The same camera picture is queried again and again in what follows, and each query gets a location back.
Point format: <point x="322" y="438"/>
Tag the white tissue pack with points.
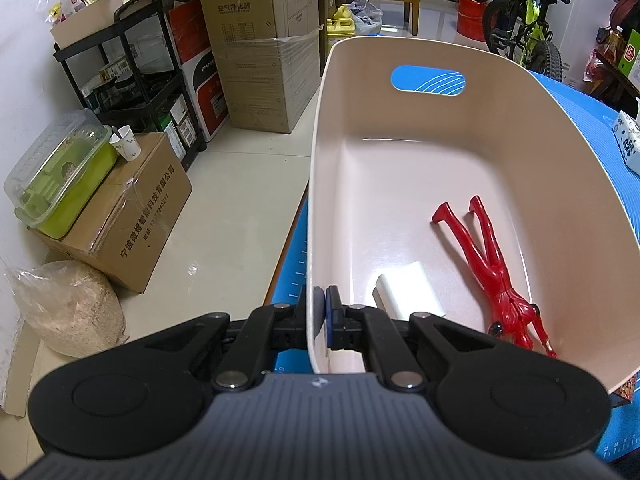
<point x="629" y="142"/>

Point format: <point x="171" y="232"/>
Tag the flat cardboard sheet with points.
<point x="17" y="375"/>

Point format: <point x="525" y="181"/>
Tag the green and white carton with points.
<point x="180" y="125"/>

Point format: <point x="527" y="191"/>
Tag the white rectangular block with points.
<point x="410" y="290"/>

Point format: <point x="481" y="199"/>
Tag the white chest freezer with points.
<point x="585" y="15"/>

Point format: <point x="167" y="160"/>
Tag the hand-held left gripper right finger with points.
<point x="332" y="310"/>

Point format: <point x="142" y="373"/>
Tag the white plastic bag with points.
<point x="367" y="17"/>

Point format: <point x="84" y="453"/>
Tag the printed brown cardboard box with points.
<point x="140" y="230"/>

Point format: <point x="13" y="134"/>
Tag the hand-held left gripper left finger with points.
<point x="289" y="325"/>

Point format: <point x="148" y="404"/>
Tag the white paper cup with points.
<point x="127" y="147"/>

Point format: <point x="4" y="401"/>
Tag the green container with clear lid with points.
<point x="65" y="190"/>

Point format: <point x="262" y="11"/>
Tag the red cardboard box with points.
<point x="187" y="30"/>

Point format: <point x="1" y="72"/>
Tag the yellow plastic jug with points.
<point x="342" y="27"/>

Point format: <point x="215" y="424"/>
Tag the blue silicone mat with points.
<point x="600" y="125"/>

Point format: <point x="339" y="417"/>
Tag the beige plastic storage bin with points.
<point x="425" y="160"/>

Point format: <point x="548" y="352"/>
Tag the red bucket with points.
<point x="470" y="15"/>

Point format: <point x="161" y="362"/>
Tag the dark wooden shelf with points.
<point x="607" y="72"/>

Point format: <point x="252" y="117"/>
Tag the clear bag of wood shavings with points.
<point x="65" y="310"/>

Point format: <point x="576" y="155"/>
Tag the red action figure toy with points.
<point x="492" y="270"/>

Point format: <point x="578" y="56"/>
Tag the plastic-wrapped brown cardboard box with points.
<point x="265" y="85"/>

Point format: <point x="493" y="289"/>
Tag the white and red appliance box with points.
<point x="207" y="100"/>

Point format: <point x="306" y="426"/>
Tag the black rolling cart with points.
<point x="150" y="110"/>

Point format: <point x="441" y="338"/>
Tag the green and black bicycle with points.
<point x="542" y="60"/>

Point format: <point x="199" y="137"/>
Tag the green product box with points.
<point x="631" y="55"/>

